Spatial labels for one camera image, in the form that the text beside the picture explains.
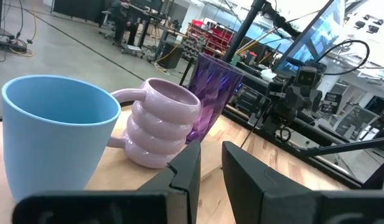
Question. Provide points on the person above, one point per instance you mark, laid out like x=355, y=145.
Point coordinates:
x=120, y=18

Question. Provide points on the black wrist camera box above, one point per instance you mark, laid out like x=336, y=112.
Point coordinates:
x=307, y=77

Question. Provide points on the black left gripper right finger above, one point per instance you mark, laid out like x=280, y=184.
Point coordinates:
x=251, y=193

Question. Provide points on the black mesh office chair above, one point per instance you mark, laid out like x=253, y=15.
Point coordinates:
x=355, y=121

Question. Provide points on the lilac ribbed ceramic mug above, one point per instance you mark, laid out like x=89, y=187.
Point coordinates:
x=157, y=133

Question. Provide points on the rack with red bins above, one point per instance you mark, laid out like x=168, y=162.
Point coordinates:
x=216, y=37

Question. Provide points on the grey office chair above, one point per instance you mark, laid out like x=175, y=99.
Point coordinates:
x=106, y=15

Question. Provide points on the light blue cup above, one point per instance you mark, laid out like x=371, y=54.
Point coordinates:
x=54, y=149

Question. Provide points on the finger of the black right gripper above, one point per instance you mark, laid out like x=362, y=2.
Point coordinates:
x=272, y=119
x=288, y=121

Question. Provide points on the black metal shelf leg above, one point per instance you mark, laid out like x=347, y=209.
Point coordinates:
x=251, y=129

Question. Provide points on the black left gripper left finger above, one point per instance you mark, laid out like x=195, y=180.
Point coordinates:
x=185, y=177

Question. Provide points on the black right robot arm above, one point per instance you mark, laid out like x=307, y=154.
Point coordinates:
x=320, y=67

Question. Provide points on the black metal pole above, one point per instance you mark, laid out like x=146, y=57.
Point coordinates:
x=245, y=28

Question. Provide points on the white crumpled paper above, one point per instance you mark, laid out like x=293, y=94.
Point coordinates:
x=269, y=75

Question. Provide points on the purple faceted plastic tumbler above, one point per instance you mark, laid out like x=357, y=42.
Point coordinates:
x=213, y=93

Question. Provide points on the black metal beam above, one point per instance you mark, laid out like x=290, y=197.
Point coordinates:
x=350, y=146

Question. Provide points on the black computer monitor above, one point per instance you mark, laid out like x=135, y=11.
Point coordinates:
x=316, y=37

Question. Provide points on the black metal table frame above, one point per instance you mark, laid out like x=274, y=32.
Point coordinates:
x=335, y=172

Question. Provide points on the wooden cutting board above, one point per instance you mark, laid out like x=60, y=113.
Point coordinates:
x=117, y=174

